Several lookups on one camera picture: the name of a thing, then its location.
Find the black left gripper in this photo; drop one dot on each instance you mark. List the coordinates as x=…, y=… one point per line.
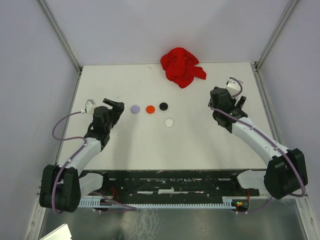
x=118, y=107

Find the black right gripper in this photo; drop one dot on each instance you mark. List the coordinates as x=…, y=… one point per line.
x=240, y=103

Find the lilac earbud charging case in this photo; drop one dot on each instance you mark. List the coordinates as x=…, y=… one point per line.
x=135, y=109

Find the orange earbud charging case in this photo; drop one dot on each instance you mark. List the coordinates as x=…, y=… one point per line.
x=150, y=109

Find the black earbud charging case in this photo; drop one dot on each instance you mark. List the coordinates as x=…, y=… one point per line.
x=163, y=106

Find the white earbud charging case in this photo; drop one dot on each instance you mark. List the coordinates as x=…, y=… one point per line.
x=169, y=122

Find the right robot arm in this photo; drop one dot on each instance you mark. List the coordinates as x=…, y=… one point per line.
x=286, y=172

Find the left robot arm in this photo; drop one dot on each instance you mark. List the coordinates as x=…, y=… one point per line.
x=62, y=185

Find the red crumpled cloth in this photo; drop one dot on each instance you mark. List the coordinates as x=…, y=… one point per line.
x=180, y=67

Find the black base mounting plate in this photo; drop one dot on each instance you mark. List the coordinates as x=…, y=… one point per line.
x=160, y=187

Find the grey metal plate corner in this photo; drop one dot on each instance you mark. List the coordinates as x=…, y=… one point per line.
x=60, y=233

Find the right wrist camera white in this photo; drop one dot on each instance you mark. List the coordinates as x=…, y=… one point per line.
x=234, y=87

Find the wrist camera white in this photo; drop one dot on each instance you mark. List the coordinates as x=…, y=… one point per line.
x=234, y=87
x=89, y=107

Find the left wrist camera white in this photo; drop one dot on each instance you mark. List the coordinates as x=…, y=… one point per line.
x=89, y=107

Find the right aluminium frame post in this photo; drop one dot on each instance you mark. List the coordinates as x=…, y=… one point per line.
x=284, y=19

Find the aluminium frame post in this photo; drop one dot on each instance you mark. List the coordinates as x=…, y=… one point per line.
x=59, y=34
x=284, y=19

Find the left aluminium frame post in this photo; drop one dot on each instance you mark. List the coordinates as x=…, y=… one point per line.
x=59, y=34

